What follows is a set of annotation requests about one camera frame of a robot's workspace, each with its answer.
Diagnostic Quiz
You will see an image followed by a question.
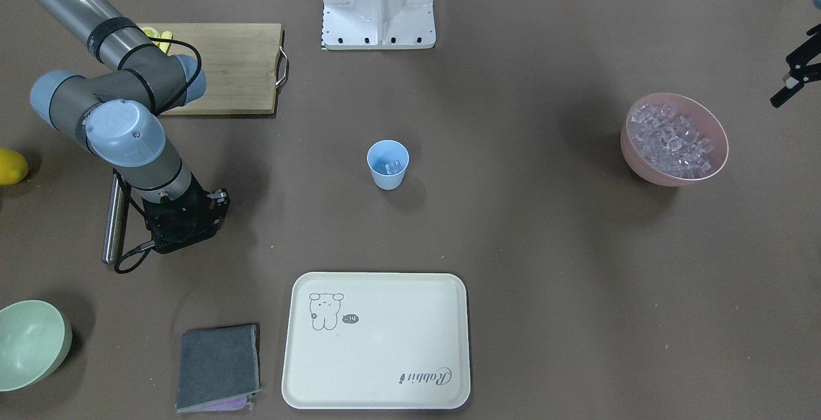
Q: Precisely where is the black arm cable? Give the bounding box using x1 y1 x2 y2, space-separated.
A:
0 0 203 274

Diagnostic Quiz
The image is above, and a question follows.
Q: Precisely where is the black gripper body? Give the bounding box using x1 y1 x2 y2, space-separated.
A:
142 183 230 254

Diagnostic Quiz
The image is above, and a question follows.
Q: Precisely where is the yellow lemon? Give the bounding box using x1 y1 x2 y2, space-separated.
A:
1 148 30 186

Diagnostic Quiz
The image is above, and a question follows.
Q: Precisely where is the light blue cup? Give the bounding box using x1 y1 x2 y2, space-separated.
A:
366 140 409 191

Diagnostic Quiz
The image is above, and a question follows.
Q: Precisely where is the mint green bowl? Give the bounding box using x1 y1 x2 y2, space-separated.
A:
1 299 73 392

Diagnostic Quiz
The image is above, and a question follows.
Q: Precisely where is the upper lemon half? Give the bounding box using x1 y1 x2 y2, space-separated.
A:
141 26 160 46

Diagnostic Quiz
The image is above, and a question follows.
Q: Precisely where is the yellow plastic knife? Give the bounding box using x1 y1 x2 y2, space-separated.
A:
158 31 173 54

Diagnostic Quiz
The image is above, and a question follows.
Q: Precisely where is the grey folded cloth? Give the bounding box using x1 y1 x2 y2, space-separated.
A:
175 324 260 414

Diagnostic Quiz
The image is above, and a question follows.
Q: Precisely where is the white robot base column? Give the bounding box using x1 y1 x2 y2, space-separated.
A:
321 0 437 50

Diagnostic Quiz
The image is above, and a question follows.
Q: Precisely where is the wooden cutting board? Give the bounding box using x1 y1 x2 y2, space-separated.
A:
139 22 288 116

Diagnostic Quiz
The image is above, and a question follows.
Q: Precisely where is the cream rabbit tray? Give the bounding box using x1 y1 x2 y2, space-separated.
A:
281 272 471 410

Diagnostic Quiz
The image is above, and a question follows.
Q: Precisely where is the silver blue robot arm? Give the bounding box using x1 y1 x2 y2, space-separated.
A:
30 0 230 254

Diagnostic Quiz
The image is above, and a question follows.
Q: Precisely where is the pile of ice cubes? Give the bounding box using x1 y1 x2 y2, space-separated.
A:
628 102 716 180

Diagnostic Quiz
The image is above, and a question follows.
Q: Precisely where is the steel muddler black tip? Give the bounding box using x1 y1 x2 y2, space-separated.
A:
102 172 129 265

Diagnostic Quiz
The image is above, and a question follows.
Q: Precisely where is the pink bowl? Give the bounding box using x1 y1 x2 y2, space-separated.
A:
620 92 729 187

